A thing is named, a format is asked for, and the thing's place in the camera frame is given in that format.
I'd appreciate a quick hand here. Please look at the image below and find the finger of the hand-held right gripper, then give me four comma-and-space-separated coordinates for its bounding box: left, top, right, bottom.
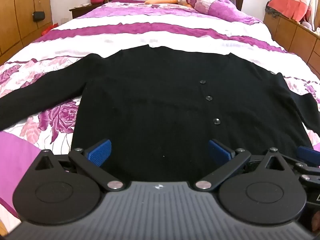
295, 145, 320, 174

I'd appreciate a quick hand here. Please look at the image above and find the black button cardigan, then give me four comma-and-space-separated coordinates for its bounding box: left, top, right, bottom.
0, 44, 316, 180

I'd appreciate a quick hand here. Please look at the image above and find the red cloth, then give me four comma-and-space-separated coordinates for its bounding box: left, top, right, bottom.
41, 24, 59, 36

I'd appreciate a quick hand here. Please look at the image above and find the wooden wardrobe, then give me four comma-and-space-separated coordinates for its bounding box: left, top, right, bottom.
0, 0, 53, 65

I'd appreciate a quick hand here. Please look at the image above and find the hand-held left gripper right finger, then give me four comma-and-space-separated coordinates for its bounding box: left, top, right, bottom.
195, 139, 288, 191

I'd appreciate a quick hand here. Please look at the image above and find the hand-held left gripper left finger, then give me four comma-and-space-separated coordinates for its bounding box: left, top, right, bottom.
34, 139, 125, 191

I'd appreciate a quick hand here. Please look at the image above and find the purple floral pillow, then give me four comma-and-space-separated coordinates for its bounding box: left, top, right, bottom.
186, 0, 253, 22

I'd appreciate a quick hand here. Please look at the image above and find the cream and coral curtain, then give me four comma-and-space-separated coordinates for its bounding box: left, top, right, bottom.
267, 0, 320, 28

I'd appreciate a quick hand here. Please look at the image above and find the long wooden cabinet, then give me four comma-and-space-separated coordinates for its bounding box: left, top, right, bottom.
263, 11, 320, 78

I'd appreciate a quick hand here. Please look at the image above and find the wooden nightstand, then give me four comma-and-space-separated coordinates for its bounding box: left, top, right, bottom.
69, 3, 103, 19

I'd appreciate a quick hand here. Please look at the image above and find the purple floral bedspread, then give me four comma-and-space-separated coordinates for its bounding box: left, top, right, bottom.
0, 0, 320, 232

